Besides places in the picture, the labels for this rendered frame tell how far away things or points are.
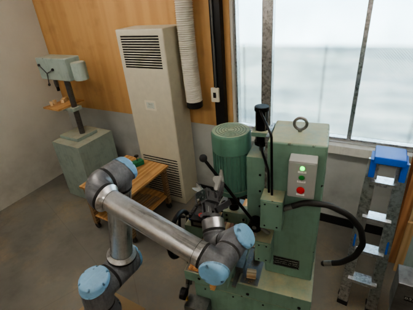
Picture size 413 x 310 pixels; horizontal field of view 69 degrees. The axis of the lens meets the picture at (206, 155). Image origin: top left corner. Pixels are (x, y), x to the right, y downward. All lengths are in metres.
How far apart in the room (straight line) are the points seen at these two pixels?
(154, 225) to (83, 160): 2.50
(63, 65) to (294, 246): 2.66
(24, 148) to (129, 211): 3.19
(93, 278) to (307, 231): 1.01
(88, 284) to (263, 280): 0.83
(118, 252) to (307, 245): 0.89
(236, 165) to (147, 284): 1.63
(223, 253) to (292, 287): 0.64
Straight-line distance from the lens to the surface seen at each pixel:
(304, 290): 1.59
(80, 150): 3.46
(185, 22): 2.71
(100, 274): 1.64
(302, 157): 1.17
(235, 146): 1.27
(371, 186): 2.07
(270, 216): 1.28
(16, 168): 4.22
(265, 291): 1.57
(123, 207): 1.13
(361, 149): 2.69
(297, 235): 1.43
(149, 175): 2.97
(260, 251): 1.41
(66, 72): 3.33
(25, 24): 4.21
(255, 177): 1.33
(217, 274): 0.99
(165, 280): 2.69
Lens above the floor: 2.05
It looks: 29 degrees down
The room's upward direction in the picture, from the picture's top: 5 degrees counter-clockwise
